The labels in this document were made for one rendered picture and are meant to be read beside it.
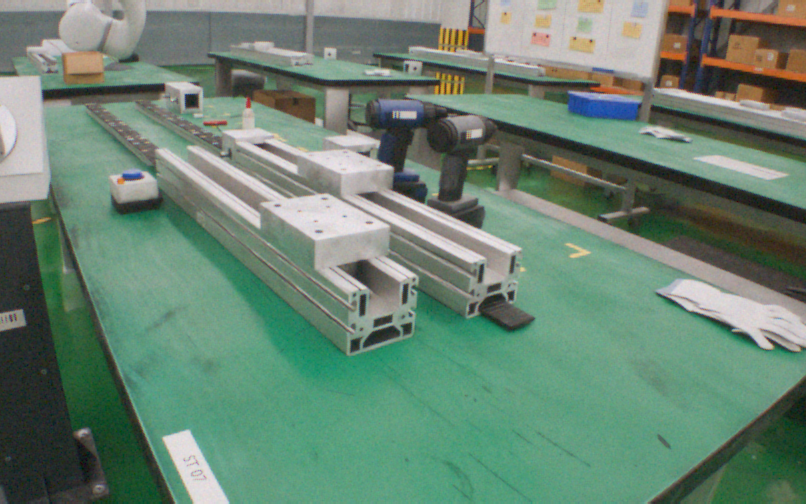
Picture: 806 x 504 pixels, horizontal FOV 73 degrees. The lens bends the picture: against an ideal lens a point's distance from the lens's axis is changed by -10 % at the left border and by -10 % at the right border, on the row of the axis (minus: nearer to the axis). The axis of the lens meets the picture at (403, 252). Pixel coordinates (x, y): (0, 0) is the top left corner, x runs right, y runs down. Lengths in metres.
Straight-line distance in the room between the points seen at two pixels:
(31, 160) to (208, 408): 0.86
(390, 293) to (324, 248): 0.10
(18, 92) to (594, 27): 3.33
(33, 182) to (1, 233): 0.12
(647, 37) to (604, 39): 0.31
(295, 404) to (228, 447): 0.09
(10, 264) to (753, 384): 1.36
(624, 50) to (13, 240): 3.37
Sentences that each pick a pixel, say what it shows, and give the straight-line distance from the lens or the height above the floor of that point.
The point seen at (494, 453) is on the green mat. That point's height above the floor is 0.78.
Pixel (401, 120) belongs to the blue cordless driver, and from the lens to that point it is 1.23.
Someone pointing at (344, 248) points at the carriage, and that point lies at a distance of 0.74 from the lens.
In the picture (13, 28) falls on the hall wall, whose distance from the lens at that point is 12.25.
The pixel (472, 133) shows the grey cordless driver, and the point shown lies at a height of 0.97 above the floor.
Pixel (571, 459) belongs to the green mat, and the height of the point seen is 0.78.
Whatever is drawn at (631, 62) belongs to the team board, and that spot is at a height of 1.05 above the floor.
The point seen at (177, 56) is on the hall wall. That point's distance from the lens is 12.68.
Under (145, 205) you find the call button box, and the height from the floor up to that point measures 0.79.
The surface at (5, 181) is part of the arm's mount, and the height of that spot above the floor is 0.82.
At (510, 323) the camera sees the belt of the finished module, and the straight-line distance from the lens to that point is 0.80.
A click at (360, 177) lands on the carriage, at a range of 1.03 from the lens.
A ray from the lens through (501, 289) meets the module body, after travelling 0.85.
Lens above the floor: 1.16
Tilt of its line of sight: 22 degrees down
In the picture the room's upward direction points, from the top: 4 degrees clockwise
